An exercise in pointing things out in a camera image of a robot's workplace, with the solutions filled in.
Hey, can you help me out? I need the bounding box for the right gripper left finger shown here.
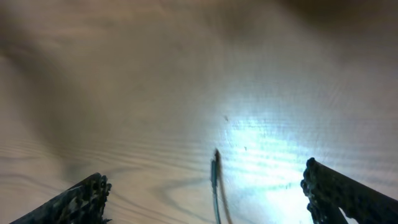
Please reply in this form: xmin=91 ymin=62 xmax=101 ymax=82
xmin=10 ymin=173 xmax=112 ymax=224

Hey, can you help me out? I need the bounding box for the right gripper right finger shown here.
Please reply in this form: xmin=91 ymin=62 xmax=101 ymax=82
xmin=300 ymin=157 xmax=397 ymax=224

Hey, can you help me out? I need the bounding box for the black USB charging cable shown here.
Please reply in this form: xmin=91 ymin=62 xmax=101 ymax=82
xmin=210 ymin=148 xmax=234 ymax=224

